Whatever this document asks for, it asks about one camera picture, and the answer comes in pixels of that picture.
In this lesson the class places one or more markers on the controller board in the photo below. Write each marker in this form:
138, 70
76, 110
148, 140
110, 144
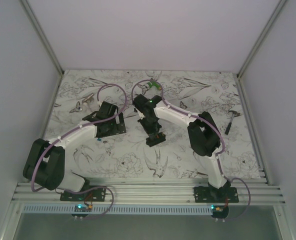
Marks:
81, 211
220, 212

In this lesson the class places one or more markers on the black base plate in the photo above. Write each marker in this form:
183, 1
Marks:
207, 194
96, 195

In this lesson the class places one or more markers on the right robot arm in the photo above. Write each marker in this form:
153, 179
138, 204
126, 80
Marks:
204, 137

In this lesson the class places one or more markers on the right controller board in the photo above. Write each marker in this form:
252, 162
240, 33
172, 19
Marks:
220, 212

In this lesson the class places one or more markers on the silver white small tool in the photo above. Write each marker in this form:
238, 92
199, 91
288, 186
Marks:
86, 104

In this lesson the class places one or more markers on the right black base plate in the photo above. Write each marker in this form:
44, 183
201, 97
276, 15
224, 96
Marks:
207, 194

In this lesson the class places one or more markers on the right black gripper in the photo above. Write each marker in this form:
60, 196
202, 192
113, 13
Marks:
150, 131

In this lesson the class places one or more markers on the frame post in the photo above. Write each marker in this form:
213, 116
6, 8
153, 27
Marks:
41, 35
262, 36

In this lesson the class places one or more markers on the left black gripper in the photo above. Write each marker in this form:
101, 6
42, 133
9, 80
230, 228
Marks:
119, 128

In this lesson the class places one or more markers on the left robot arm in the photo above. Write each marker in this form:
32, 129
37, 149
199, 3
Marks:
48, 162

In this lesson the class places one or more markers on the floral patterned mat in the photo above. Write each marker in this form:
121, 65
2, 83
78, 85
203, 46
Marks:
127, 155

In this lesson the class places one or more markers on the aluminium rail frame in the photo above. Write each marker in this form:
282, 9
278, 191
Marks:
160, 191

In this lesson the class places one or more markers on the black fuse box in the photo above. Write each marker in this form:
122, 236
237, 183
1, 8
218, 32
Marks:
155, 139

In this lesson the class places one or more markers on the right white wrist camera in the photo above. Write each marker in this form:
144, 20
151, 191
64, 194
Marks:
141, 115

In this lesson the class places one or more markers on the right frame post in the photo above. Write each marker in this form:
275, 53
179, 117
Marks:
262, 36

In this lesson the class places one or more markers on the small hammer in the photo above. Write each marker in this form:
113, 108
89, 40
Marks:
234, 114

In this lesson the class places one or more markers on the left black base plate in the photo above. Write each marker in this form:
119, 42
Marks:
96, 195

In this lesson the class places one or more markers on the left frame post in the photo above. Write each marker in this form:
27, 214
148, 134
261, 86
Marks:
41, 35

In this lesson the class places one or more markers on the white slotted cable duct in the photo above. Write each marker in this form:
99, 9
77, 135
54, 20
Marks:
122, 209

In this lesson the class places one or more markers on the green toy tool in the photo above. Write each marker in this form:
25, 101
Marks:
152, 83

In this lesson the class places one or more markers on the left controller board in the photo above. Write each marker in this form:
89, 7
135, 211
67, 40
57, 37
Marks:
81, 211

